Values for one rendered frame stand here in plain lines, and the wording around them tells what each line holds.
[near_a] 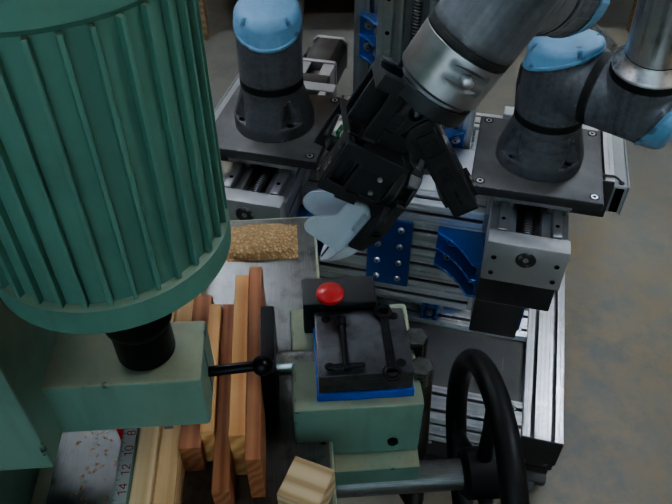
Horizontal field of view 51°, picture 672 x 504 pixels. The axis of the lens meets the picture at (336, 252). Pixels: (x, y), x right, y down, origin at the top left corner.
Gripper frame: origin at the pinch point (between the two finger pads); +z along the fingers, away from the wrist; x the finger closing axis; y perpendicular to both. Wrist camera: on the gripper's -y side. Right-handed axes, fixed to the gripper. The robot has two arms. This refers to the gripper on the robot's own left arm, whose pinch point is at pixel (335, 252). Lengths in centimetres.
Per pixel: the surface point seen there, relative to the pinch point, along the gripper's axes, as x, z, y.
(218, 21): -279, 111, -21
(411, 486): 11.8, 18.9, -20.0
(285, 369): 4.5, 13.9, -1.4
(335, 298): 1.0, 5.1, -2.8
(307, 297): -0.7, 7.8, -1.0
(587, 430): -42, 59, -113
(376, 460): 11.2, 16.5, -13.8
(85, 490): 8.7, 39.4, 11.7
